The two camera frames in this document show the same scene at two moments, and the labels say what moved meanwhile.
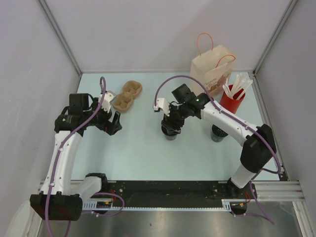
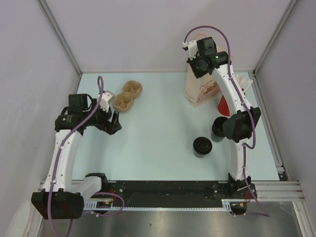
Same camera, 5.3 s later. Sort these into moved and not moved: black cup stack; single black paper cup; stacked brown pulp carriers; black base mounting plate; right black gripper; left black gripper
Moved: single black paper cup; right black gripper
Not moved: left black gripper; stacked brown pulp carriers; black base mounting plate; black cup stack
